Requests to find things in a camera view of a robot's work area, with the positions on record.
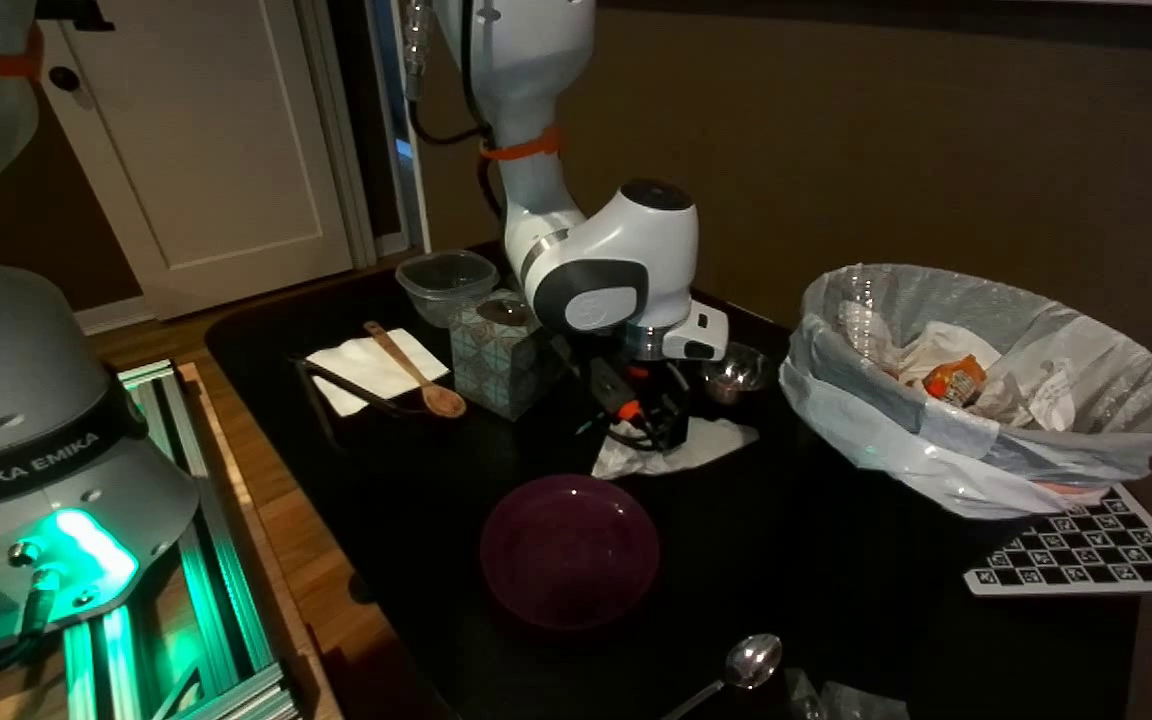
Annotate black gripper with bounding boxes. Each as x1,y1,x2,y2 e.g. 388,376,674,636
574,348,701,458

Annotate white paper towel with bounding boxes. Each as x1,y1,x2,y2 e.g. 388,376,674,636
587,413,763,486

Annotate trash bin with white bag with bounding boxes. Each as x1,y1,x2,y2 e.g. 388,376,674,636
775,261,1152,526

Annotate purple plastic plate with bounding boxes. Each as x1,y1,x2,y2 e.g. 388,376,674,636
477,473,669,636

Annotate patterned tissue box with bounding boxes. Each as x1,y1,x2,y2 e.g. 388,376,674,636
447,294,556,426

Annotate wooden spoon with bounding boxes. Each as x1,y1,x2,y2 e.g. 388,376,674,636
359,318,474,426

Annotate metal spoon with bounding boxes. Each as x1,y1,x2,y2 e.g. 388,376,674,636
662,627,788,720

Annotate black tongs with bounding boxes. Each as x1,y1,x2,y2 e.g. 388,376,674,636
295,357,391,413

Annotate orange snack wrapper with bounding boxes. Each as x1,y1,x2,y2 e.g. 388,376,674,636
920,354,991,410

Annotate clear plastic packet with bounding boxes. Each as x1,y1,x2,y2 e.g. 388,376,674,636
781,665,912,720

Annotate crumpled white paper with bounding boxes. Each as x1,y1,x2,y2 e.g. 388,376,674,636
890,318,1081,433

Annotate wooden board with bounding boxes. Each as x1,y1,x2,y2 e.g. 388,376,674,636
180,357,350,720

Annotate black white checkerboard card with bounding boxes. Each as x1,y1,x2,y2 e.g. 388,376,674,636
960,482,1152,599

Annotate white panel door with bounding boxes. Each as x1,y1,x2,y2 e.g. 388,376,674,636
32,0,379,326

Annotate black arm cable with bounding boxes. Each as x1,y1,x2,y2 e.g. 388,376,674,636
410,0,509,226

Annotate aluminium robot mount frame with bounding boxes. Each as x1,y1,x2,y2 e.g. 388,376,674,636
0,357,301,720

